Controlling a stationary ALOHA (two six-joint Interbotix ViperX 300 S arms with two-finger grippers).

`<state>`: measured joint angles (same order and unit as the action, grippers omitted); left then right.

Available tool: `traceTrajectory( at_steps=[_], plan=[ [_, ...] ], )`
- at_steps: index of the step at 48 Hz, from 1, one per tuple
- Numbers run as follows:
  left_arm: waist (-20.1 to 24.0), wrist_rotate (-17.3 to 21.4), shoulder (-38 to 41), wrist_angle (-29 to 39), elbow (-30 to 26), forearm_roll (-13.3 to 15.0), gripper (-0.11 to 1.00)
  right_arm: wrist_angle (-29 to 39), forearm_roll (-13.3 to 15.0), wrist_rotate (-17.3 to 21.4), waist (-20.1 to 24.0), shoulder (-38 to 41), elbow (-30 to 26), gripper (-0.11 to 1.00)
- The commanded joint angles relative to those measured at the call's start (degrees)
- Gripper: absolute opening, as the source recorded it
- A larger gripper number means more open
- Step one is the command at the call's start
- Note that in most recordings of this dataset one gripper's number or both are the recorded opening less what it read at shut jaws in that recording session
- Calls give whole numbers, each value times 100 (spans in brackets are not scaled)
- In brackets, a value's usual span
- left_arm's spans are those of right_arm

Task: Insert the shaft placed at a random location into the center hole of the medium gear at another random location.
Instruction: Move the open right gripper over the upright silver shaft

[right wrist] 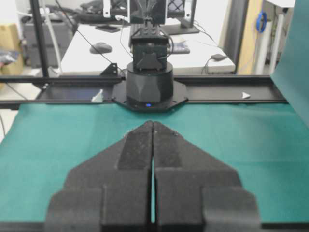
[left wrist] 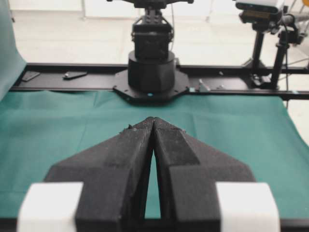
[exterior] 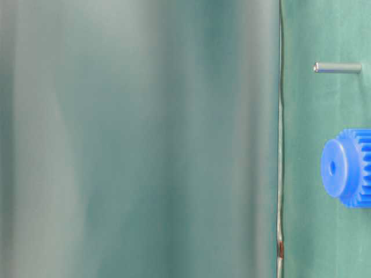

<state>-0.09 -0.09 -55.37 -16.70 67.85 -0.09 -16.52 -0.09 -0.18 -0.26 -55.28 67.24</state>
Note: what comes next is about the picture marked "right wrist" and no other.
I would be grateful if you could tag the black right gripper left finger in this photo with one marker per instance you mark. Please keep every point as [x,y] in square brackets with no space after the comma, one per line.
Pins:
[110,192]

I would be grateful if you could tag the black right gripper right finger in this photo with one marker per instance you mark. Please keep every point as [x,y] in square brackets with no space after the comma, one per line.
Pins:
[196,192]

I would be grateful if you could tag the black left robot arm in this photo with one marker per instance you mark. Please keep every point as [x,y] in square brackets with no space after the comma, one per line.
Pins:
[155,88]

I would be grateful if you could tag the green cloth mat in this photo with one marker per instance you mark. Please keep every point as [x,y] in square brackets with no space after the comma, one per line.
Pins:
[266,143]

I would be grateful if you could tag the black computer mouse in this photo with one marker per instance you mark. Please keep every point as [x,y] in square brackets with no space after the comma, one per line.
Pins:
[100,48]

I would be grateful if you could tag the black monitor stand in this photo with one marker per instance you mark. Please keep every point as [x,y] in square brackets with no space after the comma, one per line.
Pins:
[179,26]

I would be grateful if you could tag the cardboard box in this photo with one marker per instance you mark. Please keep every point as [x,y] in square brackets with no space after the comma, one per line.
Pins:
[10,42]

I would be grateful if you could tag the black vertical pole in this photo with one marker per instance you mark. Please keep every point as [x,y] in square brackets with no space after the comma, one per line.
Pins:
[39,33]

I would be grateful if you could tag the black aluminium frame rail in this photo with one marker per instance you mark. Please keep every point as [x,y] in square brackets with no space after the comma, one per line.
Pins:
[219,89]

